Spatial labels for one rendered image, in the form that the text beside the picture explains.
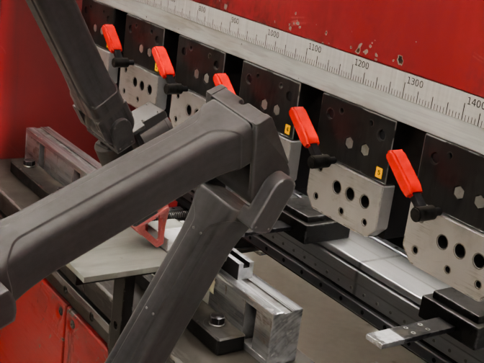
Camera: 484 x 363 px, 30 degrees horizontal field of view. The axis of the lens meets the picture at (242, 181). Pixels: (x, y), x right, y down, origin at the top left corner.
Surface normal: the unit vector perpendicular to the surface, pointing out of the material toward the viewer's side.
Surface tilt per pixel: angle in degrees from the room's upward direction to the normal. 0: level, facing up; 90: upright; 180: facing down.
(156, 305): 71
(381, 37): 90
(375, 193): 90
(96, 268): 0
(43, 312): 90
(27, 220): 24
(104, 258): 0
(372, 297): 90
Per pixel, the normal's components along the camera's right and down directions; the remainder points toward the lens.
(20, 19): 0.55, 0.33
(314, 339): 0.12, -0.94
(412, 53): -0.83, 0.07
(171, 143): 0.04, -0.74
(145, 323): -0.53, -0.14
